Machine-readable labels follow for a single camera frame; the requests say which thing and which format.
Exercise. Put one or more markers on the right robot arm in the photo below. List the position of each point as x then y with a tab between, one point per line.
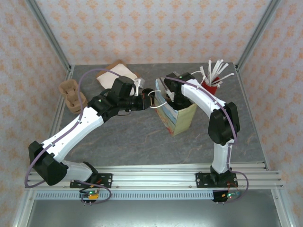
221	156

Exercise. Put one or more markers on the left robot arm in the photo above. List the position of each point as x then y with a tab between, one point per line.
78	127

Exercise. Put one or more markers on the white napkin stack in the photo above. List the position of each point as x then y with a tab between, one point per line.
109	78

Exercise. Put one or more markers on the red straw holder cup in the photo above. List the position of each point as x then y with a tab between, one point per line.
211	88

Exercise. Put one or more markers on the brown cardboard napkin box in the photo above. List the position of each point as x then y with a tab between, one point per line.
116	63

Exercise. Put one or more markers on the grey metal panel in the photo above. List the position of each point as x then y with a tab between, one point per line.
154	215

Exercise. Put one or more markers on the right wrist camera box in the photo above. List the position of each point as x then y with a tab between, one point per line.
171	95

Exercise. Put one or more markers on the aluminium table side rail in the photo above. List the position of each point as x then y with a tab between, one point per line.
238	71
71	75

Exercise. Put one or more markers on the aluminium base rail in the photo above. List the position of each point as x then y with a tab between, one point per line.
154	176

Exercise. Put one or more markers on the short aluminium frame post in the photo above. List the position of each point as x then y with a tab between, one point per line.
281	210
22	210

